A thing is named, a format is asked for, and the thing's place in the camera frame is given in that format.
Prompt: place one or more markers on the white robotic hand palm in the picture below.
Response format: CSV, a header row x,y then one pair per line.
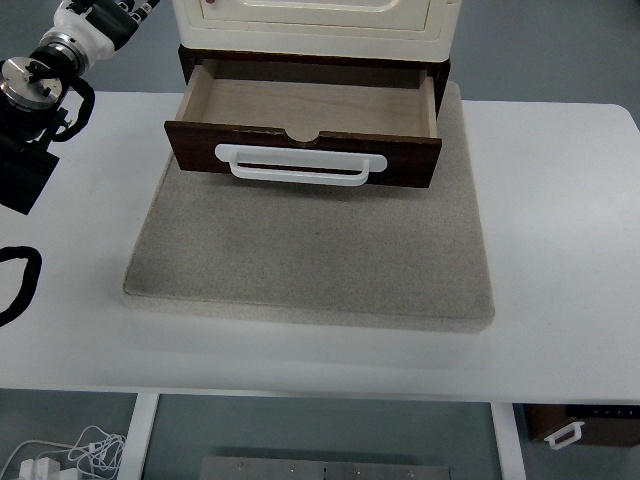
x,y
95,30

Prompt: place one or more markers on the brown wooden drawer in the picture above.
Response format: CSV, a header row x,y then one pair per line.
x,y
385,109

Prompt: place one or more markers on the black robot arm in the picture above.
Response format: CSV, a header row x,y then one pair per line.
x,y
44,98

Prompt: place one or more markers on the cream upper cabinet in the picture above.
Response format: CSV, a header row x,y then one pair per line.
x,y
420,31

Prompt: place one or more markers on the brown drawer on floor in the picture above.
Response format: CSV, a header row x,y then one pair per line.
x,y
560,425

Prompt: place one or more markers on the beige foam mat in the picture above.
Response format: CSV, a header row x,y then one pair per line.
x,y
370,256

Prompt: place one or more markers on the white table leg left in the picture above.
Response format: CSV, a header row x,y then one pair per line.
x,y
138,436

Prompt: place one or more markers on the white table leg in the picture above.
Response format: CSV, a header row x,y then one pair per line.
x,y
507,441
138,436

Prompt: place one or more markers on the white power adapter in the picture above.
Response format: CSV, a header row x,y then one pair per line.
x,y
46,469

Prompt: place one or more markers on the white table leg right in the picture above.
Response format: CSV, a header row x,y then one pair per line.
x,y
507,441

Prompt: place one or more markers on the white drawer handle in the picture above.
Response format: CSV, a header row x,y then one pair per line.
x,y
316,167

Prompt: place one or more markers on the white handle on floor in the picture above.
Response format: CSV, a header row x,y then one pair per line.
x,y
565,436

